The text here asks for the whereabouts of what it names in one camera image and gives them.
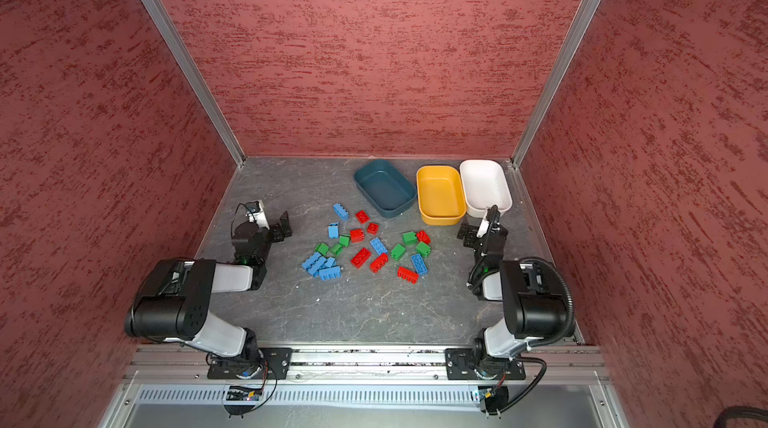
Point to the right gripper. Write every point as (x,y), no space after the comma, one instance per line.
(483,236)

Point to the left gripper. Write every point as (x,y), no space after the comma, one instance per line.
(277,230)

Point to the blue long brick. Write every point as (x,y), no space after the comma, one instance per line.
(319,264)
(378,246)
(329,273)
(419,264)
(308,263)

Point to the red long brick bottom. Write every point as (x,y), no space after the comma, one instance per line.
(407,275)

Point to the red long brick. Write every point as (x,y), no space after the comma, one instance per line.
(378,263)
(407,275)
(360,258)

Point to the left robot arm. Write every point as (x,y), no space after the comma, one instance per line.
(173,303)

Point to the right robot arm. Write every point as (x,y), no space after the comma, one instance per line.
(537,304)

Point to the yellow plastic bin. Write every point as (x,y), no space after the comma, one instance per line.
(440,195)

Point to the white plastic bin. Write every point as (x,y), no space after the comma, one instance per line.
(485,185)

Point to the small blue brick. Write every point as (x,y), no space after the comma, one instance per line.
(333,231)

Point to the blue brick near teal bin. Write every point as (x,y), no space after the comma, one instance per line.
(341,211)

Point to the red square brick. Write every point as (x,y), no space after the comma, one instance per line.
(357,235)

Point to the teal plastic bin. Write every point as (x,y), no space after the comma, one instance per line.
(388,191)

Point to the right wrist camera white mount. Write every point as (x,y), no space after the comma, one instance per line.
(489,222)

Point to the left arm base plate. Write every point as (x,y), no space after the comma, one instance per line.
(270,361)

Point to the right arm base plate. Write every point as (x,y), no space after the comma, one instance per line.
(470,364)

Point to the perforated metal rail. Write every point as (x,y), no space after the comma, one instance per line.
(430,397)

